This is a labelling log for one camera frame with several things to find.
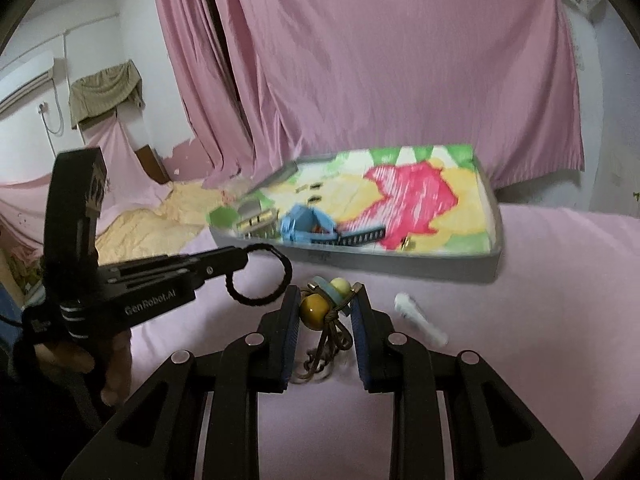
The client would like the black braided hair tie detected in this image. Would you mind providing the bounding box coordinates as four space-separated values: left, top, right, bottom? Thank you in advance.
224 242 294 307

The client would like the white plastic hair clip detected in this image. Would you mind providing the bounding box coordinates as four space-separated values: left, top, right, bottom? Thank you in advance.
394 292 449 348

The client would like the yellow bead hair tie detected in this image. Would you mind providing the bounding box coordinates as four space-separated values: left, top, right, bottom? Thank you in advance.
290 276 357 385

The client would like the blue smart watch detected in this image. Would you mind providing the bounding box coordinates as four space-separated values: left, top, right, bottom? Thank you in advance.
280 204 386 246

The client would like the person's left hand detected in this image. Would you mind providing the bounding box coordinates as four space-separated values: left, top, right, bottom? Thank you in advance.
34 330 132 406

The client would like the grey plastic hair claw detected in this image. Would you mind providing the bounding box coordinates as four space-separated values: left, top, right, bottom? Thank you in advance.
234 198 280 238

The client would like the yellow quilted bedspread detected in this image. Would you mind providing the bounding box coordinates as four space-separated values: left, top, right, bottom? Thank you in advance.
96 177 250 264

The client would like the pink cloth over furniture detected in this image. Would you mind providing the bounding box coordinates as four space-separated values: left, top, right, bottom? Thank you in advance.
0 116 174 261

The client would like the brown wooden headboard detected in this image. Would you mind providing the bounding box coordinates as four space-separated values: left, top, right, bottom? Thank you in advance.
134 144 170 184

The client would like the grey cardboard tray box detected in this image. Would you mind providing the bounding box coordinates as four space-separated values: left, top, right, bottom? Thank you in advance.
210 176 503 283

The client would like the colourful painted paper liner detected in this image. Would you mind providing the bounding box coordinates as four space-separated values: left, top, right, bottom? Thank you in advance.
207 144 498 256

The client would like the pink table cloth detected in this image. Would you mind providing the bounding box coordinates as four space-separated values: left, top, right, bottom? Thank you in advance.
127 202 640 480

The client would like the olive green hanging cloth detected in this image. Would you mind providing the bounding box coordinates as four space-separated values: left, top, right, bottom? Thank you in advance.
68 60 145 129

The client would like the pink curtain backdrop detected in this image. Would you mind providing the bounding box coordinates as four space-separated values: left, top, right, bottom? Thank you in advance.
155 0 585 188

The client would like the white air conditioner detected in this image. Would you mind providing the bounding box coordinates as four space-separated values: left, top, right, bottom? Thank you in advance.
0 51 55 114

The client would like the white wall cable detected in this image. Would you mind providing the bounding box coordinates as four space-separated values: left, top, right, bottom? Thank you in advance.
37 34 68 158

